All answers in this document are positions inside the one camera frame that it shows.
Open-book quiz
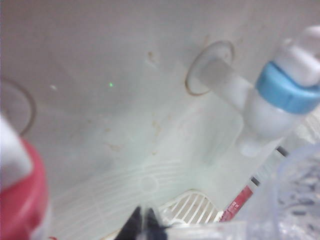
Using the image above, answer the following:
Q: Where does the clear plastic mug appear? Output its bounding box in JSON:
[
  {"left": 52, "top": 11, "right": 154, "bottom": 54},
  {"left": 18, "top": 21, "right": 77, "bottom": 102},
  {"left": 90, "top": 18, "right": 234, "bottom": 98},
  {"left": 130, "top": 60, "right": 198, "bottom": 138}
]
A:
[{"left": 162, "top": 142, "right": 320, "bottom": 240}]

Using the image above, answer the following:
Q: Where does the white ribbed drip tray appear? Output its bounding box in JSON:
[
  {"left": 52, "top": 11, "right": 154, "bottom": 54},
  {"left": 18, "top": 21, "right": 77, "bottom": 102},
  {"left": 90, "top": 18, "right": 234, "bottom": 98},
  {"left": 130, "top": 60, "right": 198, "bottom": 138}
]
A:
[{"left": 47, "top": 159, "right": 226, "bottom": 240}]

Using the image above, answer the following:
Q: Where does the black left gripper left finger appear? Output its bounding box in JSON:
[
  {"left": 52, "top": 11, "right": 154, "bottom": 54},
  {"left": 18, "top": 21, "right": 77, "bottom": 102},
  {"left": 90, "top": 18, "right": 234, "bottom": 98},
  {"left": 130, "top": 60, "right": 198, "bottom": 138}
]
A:
[{"left": 119, "top": 206, "right": 144, "bottom": 240}]

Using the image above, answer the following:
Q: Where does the red hot water tap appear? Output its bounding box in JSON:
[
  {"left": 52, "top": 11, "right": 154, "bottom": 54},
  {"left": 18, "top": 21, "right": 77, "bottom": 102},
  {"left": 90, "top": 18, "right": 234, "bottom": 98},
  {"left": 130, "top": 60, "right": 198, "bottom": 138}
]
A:
[{"left": 0, "top": 77, "right": 51, "bottom": 240}]

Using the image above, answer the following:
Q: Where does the blue cold water tap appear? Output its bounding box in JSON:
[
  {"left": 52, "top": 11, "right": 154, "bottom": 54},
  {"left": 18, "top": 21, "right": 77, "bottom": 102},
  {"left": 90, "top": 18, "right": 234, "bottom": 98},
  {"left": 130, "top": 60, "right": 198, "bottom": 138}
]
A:
[{"left": 186, "top": 24, "right": 320, "bottom": 158}]

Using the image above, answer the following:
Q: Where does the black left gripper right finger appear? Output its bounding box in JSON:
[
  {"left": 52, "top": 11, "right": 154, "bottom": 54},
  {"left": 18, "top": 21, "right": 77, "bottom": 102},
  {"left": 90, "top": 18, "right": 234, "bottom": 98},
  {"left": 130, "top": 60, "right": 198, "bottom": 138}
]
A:
[{"left": 144, "top": 207, "right": 169, "bottom": 240}]

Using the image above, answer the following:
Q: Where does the white floor water dispenser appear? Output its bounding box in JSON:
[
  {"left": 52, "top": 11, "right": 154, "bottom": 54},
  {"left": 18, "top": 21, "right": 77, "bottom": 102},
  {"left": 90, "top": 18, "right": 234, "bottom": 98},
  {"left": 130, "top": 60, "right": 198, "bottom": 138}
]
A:
[{"left": 0, "top": 0, "right": 320, "bottom": 240}]

